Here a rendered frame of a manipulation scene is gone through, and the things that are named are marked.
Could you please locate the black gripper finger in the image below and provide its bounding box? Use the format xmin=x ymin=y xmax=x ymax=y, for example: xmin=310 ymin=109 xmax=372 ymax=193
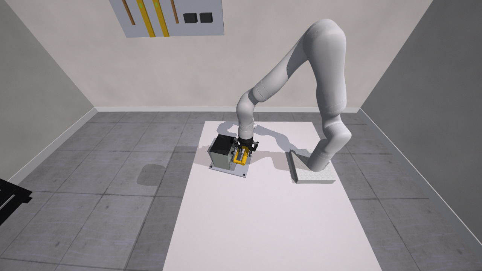
xmin=233 ymin=137 xmax=244 ymax=153
xmin=246 ymin=141 xmax=259 ymax=155

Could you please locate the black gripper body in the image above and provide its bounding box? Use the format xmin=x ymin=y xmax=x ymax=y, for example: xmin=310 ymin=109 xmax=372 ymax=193
xmin=238 ymin=136 xmax=254 ymax=147

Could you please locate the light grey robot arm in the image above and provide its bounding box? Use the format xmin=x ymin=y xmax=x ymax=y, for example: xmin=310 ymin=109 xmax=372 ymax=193
xmin=236 ymin=19 xmax=352 ymax=172

